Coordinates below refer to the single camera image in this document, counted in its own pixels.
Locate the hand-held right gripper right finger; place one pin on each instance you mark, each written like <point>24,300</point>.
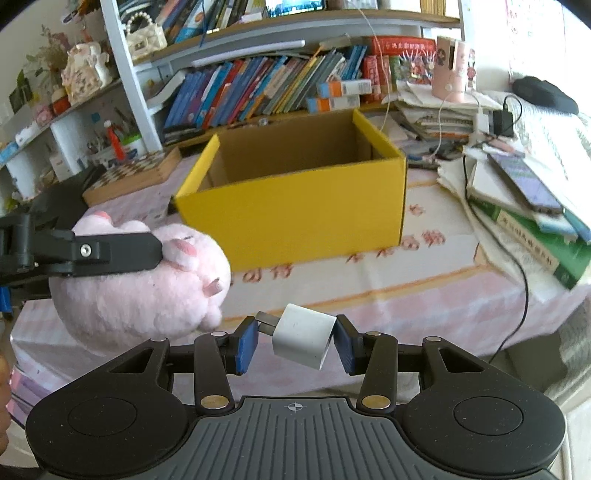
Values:
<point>345,348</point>

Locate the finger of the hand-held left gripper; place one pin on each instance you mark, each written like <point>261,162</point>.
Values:
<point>115,254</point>
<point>4,302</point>

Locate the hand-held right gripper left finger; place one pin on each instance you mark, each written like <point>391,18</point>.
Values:
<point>245,348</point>

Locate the white charger plug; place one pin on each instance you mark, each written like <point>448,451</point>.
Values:
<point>300,337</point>

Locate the pink pig plush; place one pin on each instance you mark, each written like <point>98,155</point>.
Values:
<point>138,300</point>

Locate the yellow cardboard box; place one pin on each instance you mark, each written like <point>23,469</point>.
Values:
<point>295,217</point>

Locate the pen holder with pens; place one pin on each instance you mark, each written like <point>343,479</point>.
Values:
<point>101,154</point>

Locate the wooden chess box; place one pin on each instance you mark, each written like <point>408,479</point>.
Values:
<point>134,175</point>

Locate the cream ornate figurine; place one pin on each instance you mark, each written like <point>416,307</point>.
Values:
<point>85,74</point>

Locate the white and wood bookshelf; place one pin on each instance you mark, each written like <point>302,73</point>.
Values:
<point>134,92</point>

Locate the pearl handbag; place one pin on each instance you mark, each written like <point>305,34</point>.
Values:
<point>145,39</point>

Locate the thick green book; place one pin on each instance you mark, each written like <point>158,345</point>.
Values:
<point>531,244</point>

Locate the white book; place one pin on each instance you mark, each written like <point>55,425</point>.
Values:
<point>485,184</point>

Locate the row of colourful books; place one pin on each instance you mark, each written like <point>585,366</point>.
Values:
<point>258,87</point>

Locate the row of dark-spined books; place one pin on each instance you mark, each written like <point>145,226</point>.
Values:
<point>203,18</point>

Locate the orange and white carton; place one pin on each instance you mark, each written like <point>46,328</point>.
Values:
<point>346,87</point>
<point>332,104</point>

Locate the dark smartphone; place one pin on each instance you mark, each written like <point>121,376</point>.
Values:
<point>526,182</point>

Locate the stack of papers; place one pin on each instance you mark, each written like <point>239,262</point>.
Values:
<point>429,115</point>

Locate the white power plug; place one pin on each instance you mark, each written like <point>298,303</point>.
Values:
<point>483,123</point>

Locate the black power adapter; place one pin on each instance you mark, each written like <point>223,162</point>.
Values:
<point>503,123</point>

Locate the pink tabletop humidifier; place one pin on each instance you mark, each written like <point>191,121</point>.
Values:
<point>452,69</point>

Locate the tablet screen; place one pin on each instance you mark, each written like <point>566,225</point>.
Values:
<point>295,5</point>

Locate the red boxed book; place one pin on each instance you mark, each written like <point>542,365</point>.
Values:
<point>401,46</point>

